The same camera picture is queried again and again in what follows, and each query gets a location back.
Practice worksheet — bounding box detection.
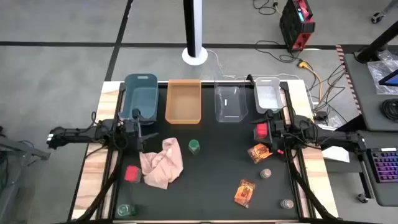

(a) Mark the white plastic bin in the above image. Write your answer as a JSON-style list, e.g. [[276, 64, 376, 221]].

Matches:
[[253, 77, 285, 114]]

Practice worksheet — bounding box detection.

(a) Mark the red and black equipment case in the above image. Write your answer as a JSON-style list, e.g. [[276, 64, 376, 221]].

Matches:
[[279, 0, 316, 52]]

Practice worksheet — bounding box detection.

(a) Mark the blue lit screen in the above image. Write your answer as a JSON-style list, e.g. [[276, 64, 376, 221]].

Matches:
[[378, 68, 398, 86]]

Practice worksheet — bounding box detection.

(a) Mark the pink cloth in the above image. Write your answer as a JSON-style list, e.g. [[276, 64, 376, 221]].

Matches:
[[139, 137, 184, 190]]

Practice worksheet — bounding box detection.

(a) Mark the black tangled floor cable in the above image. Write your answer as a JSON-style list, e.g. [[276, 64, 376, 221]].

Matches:
[[254, 39, 302, 63]]

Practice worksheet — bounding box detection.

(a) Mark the white floor cable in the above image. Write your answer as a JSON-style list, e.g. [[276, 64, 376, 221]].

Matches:
[[206, 49, 308, 82]]

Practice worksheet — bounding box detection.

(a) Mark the white round pole base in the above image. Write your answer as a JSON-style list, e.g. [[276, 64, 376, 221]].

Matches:
[[181, 45, 208, 67]]

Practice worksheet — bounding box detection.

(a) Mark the orange spice packet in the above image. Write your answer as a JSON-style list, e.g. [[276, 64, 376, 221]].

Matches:
[[247, 142, 274, 164], [233, 179, 256, 208]]

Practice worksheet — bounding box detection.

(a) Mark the white paper sheet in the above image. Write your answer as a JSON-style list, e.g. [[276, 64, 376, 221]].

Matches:
[[321, 145, 351, 164]]

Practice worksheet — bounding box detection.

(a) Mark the yellow power cable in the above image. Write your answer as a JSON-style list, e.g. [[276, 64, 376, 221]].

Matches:
[[297, 60, 323, 105]]

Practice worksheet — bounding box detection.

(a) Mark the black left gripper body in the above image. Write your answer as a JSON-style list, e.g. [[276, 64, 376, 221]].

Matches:
[[123, 119, 142, 139]]

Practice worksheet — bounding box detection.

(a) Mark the grey metal stand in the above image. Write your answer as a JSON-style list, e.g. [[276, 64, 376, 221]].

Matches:
[[0, 126, 51, 224]]

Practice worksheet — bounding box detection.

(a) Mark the black slanted monitor post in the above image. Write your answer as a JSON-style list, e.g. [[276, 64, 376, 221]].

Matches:
[[355, 20, 398, 64]]

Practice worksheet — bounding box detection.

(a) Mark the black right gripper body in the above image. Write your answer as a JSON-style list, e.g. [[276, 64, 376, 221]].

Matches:
[[272, 119, 289, 139]]

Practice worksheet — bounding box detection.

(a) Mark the red spice box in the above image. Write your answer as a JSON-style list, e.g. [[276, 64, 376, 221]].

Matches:
[[123, 165, 142, 184], [255, 122, 269, 139]]

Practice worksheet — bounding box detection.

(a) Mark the black floor cable bundle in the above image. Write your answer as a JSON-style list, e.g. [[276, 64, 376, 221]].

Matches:
[[306, 62, 348, 125]]

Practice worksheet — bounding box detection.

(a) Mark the grey desk with striped edge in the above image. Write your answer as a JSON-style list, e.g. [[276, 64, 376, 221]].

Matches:
[[343, 46, 398, 132]]

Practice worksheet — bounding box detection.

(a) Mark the black slanted bar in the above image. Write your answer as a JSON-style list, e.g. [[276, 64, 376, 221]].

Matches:
[[337, 115, 368, 132]]

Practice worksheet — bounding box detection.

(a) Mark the orange plastic bin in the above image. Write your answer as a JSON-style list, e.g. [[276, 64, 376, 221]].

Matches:
[[164, 78, 202, 125]]

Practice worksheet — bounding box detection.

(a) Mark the black looped floor cable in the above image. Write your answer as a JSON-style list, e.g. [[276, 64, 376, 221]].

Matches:
[[252, 0, 280, 16]]

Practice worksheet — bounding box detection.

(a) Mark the tall white and black pole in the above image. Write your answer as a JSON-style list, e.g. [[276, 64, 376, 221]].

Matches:
[[182, 0, 203, 58]]

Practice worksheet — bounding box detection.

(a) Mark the black table mat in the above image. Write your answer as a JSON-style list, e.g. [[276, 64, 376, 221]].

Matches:
[[115, 81, 302, 220]]

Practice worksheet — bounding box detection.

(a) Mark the blue-grey plastic bin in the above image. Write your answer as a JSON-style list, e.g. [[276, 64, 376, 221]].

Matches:
[[118, 73, 160, 125]]

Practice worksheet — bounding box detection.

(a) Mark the black coiled cable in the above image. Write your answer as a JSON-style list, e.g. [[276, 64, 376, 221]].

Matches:
[[381, 98, 398, 122]]

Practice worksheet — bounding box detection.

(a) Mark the green-lid spice jar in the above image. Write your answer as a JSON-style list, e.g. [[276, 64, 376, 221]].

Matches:
[[188, 139, 201, 156], [116, 203, 137, 218]]

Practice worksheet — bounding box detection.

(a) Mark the office chair caster leg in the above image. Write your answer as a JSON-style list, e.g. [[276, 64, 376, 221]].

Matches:
[[371, 0, 398, 24]]

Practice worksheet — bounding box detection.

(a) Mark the clear plastic bag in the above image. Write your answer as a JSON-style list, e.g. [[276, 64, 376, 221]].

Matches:
[[366, 50, 398, 95]]

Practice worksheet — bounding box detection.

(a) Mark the dark grey keyboard desk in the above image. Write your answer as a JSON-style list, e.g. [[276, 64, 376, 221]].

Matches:
[[354, 129, 398, 208]]

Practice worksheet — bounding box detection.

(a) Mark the backlit keyboard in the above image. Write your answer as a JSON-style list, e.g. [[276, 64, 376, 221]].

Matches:
[[366, 147, 398, 184]]

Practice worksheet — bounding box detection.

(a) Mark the black cable sleeve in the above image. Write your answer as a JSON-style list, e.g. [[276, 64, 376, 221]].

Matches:
[[76, 148, 122, 222], [287, 149, 338, 222]]

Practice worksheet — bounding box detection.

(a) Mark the clear plastic bin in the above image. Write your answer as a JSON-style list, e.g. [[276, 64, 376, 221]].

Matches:
[[213, 77, 249, 123]]

